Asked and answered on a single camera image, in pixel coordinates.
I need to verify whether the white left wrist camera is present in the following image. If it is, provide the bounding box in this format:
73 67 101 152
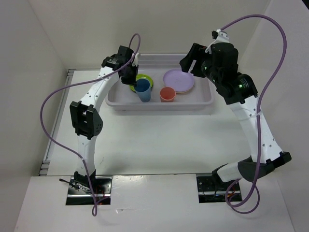
131 53 140 67

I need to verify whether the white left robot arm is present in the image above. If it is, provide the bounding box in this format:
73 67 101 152
70 46 139 193

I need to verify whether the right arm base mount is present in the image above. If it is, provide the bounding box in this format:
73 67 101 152
196 174 242 203

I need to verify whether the green plate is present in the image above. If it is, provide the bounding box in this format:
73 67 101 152
129 74 154 92

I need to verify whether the purple plate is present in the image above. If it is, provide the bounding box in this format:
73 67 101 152
163 69 195 91

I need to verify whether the yellow plate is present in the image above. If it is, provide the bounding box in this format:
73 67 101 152
175 85 194 94

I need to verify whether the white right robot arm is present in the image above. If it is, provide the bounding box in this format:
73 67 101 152
180 42 292 190

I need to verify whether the pink cup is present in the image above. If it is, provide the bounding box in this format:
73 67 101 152
160 87 176 102

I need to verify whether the blue cup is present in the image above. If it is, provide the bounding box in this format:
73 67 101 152
134 79 151 102

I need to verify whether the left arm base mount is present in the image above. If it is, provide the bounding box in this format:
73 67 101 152
59 176 112 205

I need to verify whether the lavender plastic bin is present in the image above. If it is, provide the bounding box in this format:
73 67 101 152
105 54 214 111

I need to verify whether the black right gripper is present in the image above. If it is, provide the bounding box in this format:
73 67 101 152
179 43 221 85

